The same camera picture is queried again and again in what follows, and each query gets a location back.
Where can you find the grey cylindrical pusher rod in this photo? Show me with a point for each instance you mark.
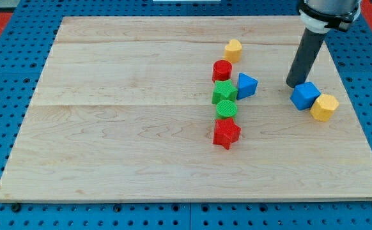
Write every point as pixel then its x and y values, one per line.
pixel 305 57

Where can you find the blue cube block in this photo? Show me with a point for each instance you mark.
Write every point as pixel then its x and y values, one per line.
pixel 304 95

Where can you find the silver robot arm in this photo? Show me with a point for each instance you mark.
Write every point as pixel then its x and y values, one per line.
pixel 319 17

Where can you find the green circle block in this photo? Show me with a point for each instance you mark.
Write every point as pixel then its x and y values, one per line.
pixel 226 109

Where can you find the yellow hexagon block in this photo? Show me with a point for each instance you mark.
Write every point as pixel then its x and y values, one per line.
pixel 324 107

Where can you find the blue triangle block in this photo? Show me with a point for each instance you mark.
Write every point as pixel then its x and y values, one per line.
pixel 246 86

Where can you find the yellow heart block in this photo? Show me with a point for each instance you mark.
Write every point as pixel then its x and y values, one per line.
pixel 233 51

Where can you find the red cylinder block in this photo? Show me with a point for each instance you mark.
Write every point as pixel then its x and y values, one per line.
pixel 221 70

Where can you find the green star block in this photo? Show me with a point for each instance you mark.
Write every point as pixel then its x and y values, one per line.
pixel 224 90

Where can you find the red star block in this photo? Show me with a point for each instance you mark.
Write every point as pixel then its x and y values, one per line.
pixel 226 132

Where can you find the wooden board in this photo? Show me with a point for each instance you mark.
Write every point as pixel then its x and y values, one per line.
pixel 123 113

